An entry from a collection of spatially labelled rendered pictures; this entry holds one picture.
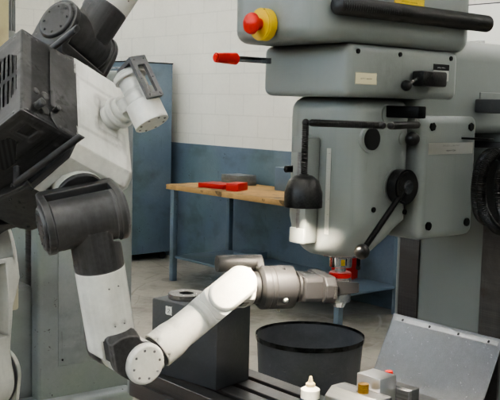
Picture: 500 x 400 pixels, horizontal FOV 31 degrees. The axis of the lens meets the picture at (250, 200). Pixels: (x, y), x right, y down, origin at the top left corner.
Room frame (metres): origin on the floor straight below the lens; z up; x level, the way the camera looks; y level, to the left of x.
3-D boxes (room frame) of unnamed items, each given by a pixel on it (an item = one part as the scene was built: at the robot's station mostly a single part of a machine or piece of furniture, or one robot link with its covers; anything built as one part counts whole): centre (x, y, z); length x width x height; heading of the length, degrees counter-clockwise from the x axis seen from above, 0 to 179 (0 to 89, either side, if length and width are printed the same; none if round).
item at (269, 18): (1.72, -0.02, 1.76); 0.06 x 0.02 x 0.06; 41
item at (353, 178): (1.87, -0.20, 1.47); 0.21 x 0.19 x 0.32; 41
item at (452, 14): (1.78, -0.31, 1.79); 0.45 x 0.04 x 0.04; 131
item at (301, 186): (1.70, -0.10, 1.45); 0.07 x 0.07 x 0.06
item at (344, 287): (1.84, -0.20, 1.24); 0.06 x 0.02 x 0.03; 108
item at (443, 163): (2.00, -0.34, 1.47); 0.24 x 0.19 x 0.26; 41
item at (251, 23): (1.71, 0.00, 1.76); 0.04 x 0.03 x 0.04; 41
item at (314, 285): (1.84, -0.11, 1.24); 0.13 x 0.12 x 0.10; 18
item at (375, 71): (1.90, -0.22, 1.68); 0.34 x 0.24 x 0.10; 131
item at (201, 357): (2.19, 0.11, 1.04); 0.22 x 0.12 x 0.20; 50
